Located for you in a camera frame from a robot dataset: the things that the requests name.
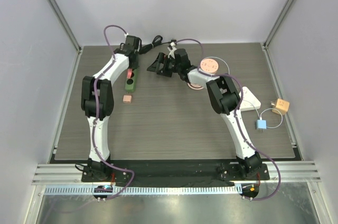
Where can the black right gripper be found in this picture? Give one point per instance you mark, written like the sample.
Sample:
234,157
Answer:
163,66

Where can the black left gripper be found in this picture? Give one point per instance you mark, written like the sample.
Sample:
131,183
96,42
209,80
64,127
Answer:
137,64

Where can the green power strip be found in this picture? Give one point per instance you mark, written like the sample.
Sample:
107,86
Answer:
130,84

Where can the dusty pink usb charger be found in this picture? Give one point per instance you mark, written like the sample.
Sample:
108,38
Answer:
127,99

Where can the round pink power socket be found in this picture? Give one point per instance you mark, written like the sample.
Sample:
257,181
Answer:
209,65

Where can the white triangular power strip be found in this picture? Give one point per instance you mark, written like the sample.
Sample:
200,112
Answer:
250,101

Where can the light blue usb charger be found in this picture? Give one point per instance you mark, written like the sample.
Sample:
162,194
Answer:
261,124

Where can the orange cube socket adapter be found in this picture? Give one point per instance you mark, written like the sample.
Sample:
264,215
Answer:
280,106

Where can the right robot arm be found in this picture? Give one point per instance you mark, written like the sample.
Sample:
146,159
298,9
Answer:
225,94

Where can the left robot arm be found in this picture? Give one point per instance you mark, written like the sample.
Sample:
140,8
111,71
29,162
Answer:
97,102

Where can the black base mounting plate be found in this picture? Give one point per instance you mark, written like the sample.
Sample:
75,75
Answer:
172,173

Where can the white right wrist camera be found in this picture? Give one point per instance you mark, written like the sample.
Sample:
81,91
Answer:
172,48

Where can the left aluminium frame post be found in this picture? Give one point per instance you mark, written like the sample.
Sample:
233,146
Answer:
64,24

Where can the aluminium frame post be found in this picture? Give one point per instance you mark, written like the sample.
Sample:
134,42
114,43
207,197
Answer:
278,22
64,24

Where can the slotted cable duct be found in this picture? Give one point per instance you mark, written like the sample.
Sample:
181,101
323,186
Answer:
106,190

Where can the right aluminium frame post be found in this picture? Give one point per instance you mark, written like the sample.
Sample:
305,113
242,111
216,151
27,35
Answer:
278,22

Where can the aluminium front rail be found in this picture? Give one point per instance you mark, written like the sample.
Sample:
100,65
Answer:
290,171

